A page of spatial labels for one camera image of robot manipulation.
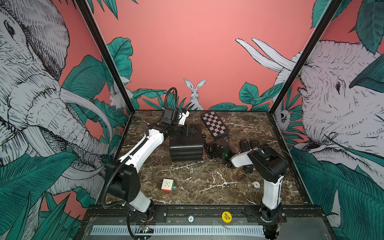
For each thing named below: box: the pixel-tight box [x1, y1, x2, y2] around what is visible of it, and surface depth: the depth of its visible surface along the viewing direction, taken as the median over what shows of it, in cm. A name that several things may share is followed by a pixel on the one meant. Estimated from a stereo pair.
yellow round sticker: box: [221, 211, 233, 223], surface depth 75 cm
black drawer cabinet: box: [169, 128, 204, 161], surface depth 81 cm
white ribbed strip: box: [90, 225, 265, 236], surface depth 72 cm
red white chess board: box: [200, 110, 230, 140], surface depth 109 cm
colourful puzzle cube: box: [161, 178, 176, 193], surface depth 80 cm
